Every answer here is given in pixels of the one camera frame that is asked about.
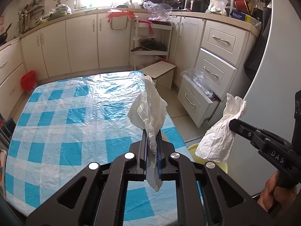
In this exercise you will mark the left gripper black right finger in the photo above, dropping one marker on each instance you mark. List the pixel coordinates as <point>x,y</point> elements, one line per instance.
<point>245,130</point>

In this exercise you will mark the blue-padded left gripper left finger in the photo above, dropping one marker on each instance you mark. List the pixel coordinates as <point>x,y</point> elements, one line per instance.
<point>97,194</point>

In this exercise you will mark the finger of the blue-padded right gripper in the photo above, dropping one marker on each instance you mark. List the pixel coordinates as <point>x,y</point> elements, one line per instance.
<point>205,194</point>

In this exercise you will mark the white tissue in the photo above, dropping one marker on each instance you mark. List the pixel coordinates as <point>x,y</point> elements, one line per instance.
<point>148,112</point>

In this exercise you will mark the red lined trash basket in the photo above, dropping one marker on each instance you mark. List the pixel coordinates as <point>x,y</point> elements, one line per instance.
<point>29,82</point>

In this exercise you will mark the person's right hand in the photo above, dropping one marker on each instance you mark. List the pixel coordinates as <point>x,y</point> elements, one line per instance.
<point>273,193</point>

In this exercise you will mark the open bottom drawer with bags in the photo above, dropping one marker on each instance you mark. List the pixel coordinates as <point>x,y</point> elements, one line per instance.
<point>196,96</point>

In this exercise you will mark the small white step stool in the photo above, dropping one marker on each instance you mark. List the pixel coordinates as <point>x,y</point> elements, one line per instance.
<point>161,73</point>

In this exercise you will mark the white bag on counter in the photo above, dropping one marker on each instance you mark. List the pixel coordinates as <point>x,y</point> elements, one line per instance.
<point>217,7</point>

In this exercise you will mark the dark wok on trolley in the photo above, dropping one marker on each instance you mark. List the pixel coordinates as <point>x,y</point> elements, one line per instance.
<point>150,44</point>

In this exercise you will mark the white narrow storage trolley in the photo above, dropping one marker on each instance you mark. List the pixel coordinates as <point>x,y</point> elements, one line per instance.
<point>145,29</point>

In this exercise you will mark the clear plastic bag on trolley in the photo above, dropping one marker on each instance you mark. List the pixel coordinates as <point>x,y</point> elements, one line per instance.
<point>158,12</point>

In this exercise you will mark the red bag on cabinet hanger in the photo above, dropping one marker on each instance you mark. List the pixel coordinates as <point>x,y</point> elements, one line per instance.
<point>115,13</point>

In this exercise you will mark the black frying pan on stove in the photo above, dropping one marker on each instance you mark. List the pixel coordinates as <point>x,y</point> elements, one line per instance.
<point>4,35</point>

